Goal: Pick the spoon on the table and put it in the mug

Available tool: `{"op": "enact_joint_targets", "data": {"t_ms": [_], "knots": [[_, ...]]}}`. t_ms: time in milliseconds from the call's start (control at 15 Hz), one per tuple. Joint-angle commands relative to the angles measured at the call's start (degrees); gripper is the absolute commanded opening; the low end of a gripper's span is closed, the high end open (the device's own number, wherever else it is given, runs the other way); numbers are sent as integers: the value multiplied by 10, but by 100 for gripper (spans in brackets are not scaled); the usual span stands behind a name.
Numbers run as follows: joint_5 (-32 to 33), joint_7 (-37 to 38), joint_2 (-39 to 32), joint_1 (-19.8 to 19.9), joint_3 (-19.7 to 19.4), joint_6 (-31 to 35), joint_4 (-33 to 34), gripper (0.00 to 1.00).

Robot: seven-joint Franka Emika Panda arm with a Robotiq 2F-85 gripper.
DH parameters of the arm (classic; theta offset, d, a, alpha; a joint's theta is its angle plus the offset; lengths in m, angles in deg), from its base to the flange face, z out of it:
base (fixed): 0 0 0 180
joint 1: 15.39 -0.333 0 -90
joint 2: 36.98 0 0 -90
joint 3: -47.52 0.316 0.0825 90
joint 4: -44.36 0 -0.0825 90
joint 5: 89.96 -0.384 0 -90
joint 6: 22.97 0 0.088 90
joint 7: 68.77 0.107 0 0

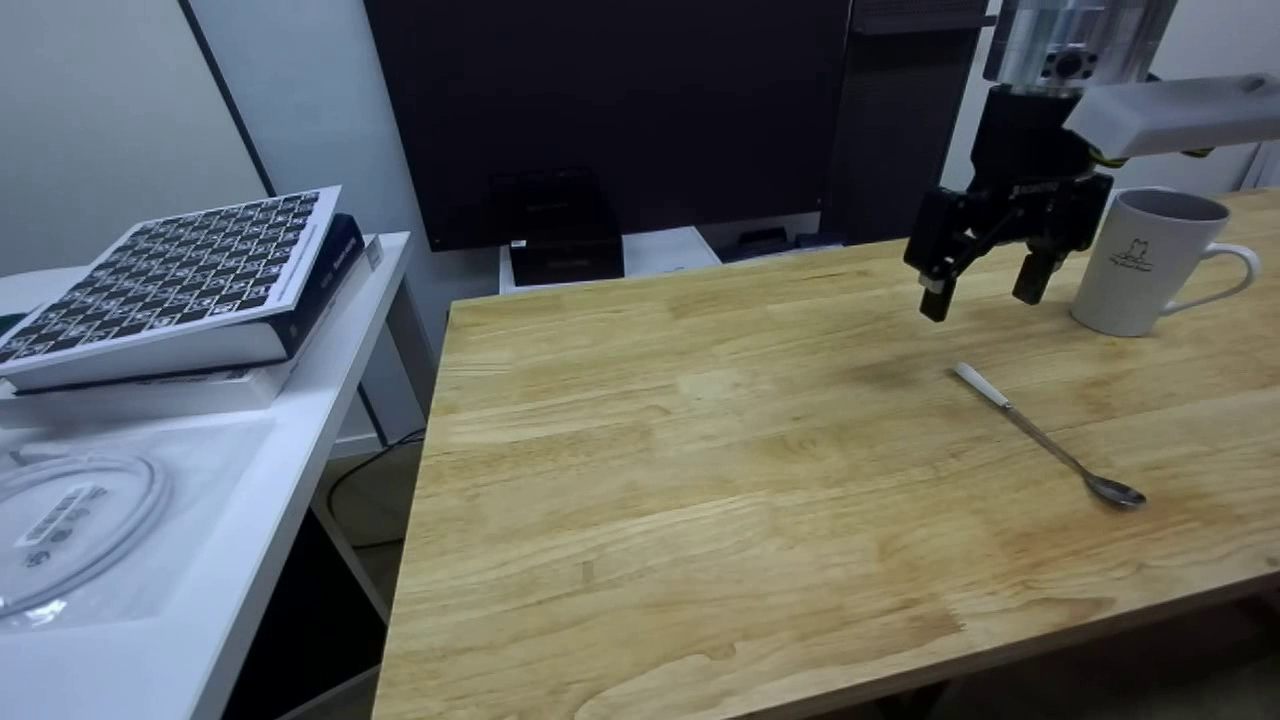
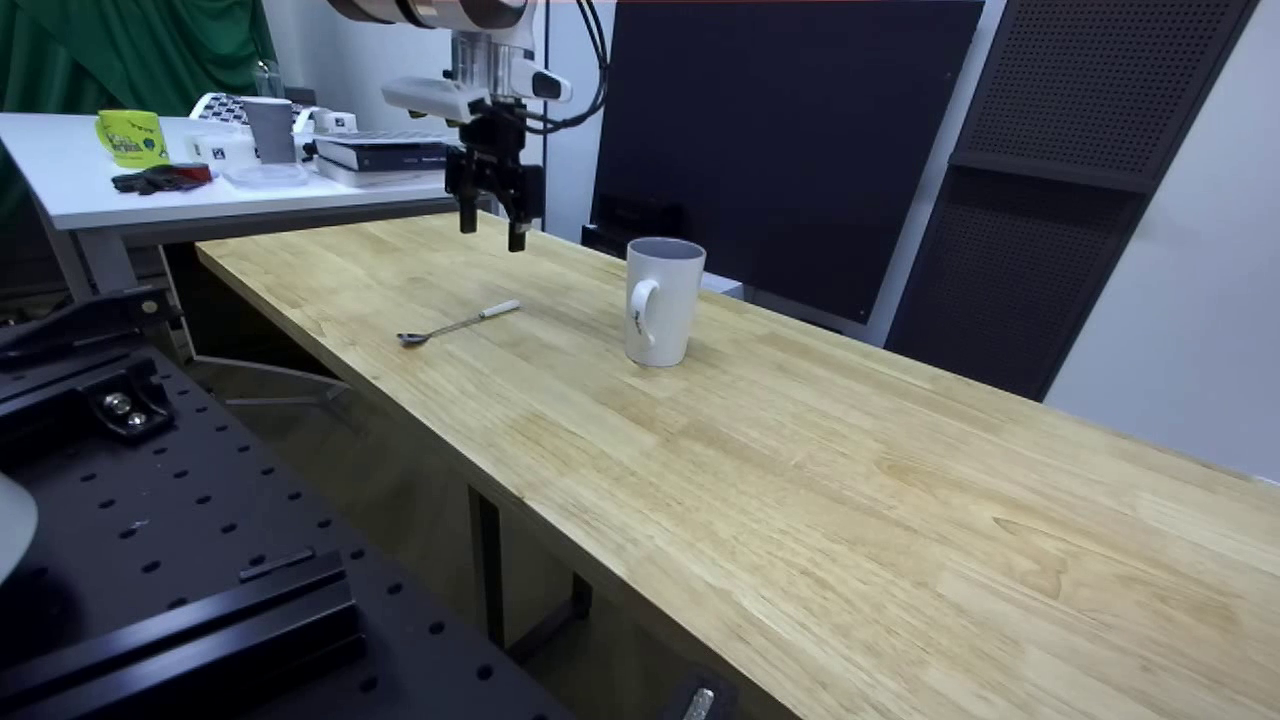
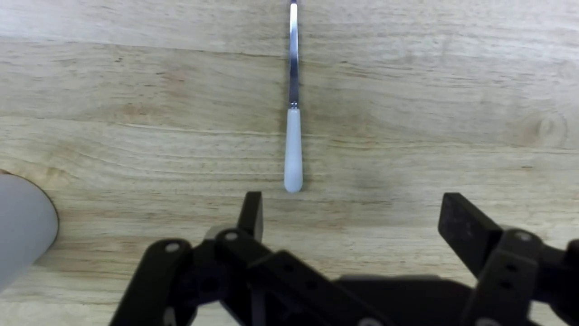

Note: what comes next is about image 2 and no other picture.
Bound white vertical post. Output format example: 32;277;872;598
860;0;1011;347

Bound white book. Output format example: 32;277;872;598
311;156;455;194

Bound grey round disc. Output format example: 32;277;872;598
0;467;43;588

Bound black metal rail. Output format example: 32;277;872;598
0;558;370;720

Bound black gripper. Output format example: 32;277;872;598
441;101;549;256

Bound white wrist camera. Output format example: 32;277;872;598
380;67;572;130

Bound grey cup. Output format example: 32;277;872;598
237;94;306;169

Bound dark table base frame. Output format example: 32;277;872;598
163;237;803;720

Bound black perforated breadboard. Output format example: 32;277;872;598
0;341;576;720

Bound metal spoon with white handle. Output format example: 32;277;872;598
393;298;529;351

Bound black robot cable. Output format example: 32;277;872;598
526;0;620;140

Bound dark perforated panel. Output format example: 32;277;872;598
883;0;1265;404

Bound dark flat panel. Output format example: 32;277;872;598
588;0;987;332

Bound green curtain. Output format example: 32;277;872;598
0;0;280;119

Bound white box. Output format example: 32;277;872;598
696;269;747;304

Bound white side table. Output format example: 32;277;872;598
0;107;518;304

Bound yellow-green card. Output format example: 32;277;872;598
92;107;173;174

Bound white ceramic mug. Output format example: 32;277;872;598
620;231;713;371

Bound black book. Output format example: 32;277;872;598
311;138;463;177

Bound black bracket with screws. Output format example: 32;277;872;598
84;376;181;444

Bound small white device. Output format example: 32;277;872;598
291;106;365;153

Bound black and red gloves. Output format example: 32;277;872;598
108;161;218;202

